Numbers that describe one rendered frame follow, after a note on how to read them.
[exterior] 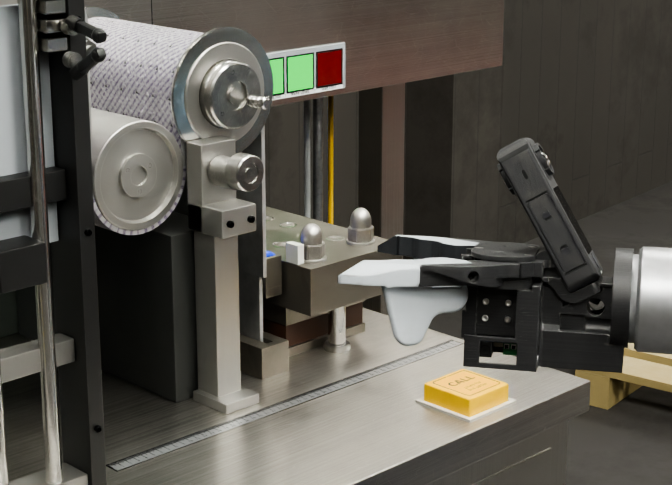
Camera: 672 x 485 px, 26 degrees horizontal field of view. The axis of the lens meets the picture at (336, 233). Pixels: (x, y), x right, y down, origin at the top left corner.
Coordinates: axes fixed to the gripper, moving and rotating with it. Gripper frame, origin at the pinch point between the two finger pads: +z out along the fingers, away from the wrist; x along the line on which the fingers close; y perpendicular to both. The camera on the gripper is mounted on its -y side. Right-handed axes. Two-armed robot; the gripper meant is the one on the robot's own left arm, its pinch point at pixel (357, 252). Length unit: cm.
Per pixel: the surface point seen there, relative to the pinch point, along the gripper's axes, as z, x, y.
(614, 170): -6, 507, 40
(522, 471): -8, 64, 35
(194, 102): 28, 49, -8
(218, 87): 26, 49, -9
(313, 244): 18, 65, 10
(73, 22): 30.0, 18.5, -16.1
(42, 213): 33.8, 20.2, 1.4
